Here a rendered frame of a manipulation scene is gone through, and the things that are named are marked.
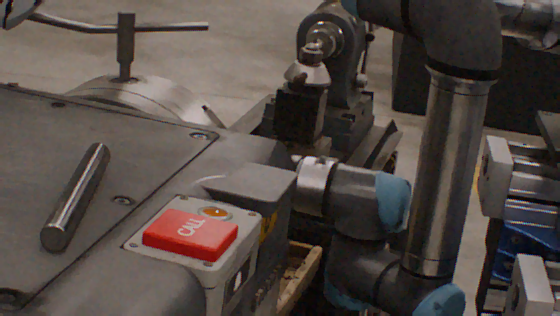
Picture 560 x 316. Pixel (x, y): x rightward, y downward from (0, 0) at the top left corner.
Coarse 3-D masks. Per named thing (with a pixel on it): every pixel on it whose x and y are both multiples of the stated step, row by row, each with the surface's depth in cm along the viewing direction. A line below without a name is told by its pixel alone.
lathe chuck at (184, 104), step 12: (84, 84) 137; (96, 84) 134; (108, 84) 134; (120, 84) 134; (132, 84) 134; (144, 84) 135; (156, 84) 136; (168, 84) 137; (144, 96) 131; (156, 96) 132; (168, 96) 134; (180, 96) 136; (192, 96) 137; (168, 108) 131; (180, 108) 133; (192, 108) 135; (204, 108) 138; (192, 120) 132; (204, 120) 134
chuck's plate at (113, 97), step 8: (72, 96) 130; (80, 96) 129; (88, 96) 129; (96, 96) 129; (104, 96) 128; (112, 96) 128; (120, 96) 129; (128, 96) 130; (136, 96) 130; (112, 104) 128; (120, 104) 128; (128, 104) 128; (136, 104) 128; (144, 104) 129; (152, 104) 130; (152, 112) 128; (160, 112) 129; (168, 112) 130
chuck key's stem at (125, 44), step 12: (120, 12) 133; (132, 12) 133; (120, 24) 133; (132, 24) 133; (120, 36) 133; (132, 36) 134; (120, 48) 134; (132, 48) 134; (120, 60) 134; (132, 60) 135; (120, 72) 135
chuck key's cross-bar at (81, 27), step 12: (36, 12) 131; (48, 24) 131; (60, 24) 131; (72, 24) 132; (84, 24) 132; (96, 24) 133; (108, 24) 133; (144, 24) 134; (156, 24) 134; (168, 24) 135; (180, 24) 135; (192, 24) 135; (204, 24) 136
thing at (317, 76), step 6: (294, 66) 191; (300, 66) 191; (306, 66) 191; (324, 66) 192; (288, 72) 192; (294, 72) 191; (300, 72) 190; (306, 72) 190; (312, 72) 190; (318, 72) 191; (324, 72) 192; (288, 78) 191; (306, 78) 190; (312, 78) 190; (318, 78) 190; (324, 78) 191; (306, 84) 190; (312, 84) 190; (318, 84) 190; (324, 84) 191
